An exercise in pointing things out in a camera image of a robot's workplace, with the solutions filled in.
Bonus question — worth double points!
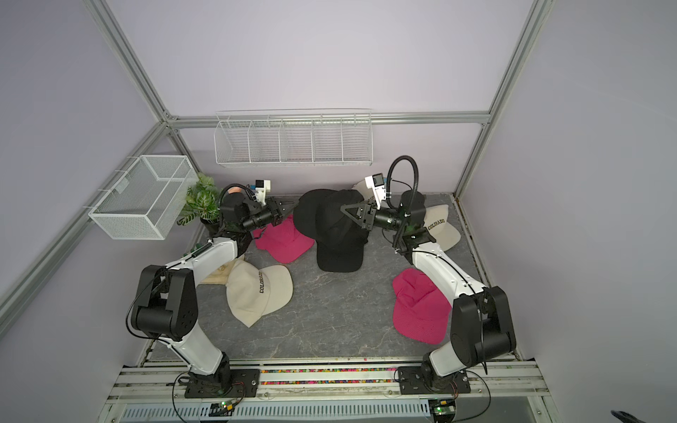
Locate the green artificial plant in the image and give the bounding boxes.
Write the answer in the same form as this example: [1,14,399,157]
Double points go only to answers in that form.
[176,173,220,226]

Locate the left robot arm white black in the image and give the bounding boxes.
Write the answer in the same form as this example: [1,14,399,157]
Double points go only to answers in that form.
[125,184,297,398]

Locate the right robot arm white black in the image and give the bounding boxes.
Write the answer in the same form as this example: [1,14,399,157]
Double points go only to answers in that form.
[340,155,517,382]

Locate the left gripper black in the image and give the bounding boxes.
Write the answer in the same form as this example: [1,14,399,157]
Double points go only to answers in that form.
[242,197,299,232]

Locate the green circuit board left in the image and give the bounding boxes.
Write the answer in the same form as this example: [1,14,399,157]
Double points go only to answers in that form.
[209,402,234,418]

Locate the white slotted cable duct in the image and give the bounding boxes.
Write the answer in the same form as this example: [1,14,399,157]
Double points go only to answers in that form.
[116,399,431,422]

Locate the white wire cube basket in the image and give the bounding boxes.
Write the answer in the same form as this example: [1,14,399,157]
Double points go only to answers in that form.
[89,155,197,241]

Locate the green circuit board right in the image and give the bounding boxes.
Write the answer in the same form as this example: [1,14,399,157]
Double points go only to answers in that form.
[428,399,457,421]

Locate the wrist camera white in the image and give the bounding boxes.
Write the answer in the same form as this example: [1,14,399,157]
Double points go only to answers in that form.
[364,174,388,209]
[254,180,272,206]

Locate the black cap with white label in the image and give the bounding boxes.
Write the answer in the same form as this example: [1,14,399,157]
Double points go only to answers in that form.
[317,228,368,273]

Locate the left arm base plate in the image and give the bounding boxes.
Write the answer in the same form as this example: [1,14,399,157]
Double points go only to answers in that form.
[184,368,261,398]

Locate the pink cap left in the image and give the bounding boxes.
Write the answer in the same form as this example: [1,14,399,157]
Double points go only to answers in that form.
[252,215,315,264]

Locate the cream cap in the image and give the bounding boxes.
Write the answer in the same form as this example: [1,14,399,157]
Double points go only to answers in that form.
[352,180,374,201]
[424,204,461,251]
[226,260,294,328]

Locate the black plant pot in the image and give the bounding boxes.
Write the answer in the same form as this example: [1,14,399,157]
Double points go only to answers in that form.
[200,218,226,239]

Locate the green circuit board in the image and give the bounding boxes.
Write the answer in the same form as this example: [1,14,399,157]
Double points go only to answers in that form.
[209,402,234,418]
[428,399,457,421]

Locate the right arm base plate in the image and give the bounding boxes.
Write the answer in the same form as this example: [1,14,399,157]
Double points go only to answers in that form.
[394,363,471,396]

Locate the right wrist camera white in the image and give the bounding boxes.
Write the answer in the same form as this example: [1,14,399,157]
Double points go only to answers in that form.
[364,174,388,209]

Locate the pink cap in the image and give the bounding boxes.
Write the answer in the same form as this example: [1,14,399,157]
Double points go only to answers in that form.
[392,268,452,345]
[252,215,315,264]

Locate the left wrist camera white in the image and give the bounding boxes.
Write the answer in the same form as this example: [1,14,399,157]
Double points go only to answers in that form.
[254,180,272,206]

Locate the pink cap right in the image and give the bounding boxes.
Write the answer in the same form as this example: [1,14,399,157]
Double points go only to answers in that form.
[392,268,452,345]

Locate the long white wire shelf basket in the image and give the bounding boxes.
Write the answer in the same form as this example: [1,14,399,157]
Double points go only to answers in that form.
[213,109,374,167]

